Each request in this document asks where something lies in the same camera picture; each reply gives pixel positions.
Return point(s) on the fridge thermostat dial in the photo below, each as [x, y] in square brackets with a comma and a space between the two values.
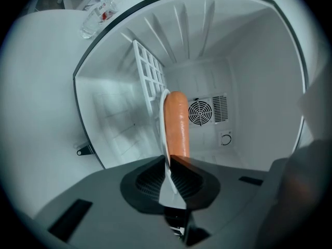
[226, 139]

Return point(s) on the orange sausage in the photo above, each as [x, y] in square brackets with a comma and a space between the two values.
[177, 123]

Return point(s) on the round fan grille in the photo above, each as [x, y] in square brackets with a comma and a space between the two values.
[200, 112]

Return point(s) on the clear plastic water bottle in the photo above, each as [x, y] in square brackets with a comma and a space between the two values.
[99, 14]

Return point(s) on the white fridge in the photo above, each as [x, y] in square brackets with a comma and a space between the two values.
[259, 82]

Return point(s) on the black fridge hinge bracket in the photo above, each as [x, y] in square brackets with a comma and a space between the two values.
[84, 151]

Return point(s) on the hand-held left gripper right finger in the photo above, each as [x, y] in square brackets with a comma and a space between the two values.
[193, 188]

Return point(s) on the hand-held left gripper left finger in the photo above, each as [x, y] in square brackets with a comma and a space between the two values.
[145, 188]

